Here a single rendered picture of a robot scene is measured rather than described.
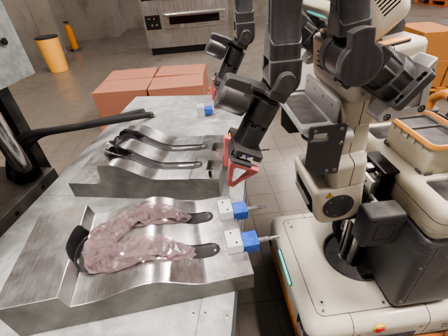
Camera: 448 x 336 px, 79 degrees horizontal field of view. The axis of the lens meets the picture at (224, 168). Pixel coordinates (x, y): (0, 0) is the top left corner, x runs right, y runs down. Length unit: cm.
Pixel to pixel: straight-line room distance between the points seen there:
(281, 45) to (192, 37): 574
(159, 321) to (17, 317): 27
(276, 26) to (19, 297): 68
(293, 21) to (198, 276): 52
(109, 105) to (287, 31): 278
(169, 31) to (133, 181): 548
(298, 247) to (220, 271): 82
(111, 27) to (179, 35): 338
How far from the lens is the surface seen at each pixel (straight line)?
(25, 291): 70
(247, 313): 154
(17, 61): 147
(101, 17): 924
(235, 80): 53
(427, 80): 63
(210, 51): 94
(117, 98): 312
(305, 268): 135
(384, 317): 133
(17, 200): 120
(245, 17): 93
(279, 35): 51
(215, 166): 90
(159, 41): 630
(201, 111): 136
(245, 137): 57
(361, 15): 56
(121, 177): 90
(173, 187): 86
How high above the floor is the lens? 139
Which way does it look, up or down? 36 degrees down
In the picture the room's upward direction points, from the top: 5 degrees counter-clockwise
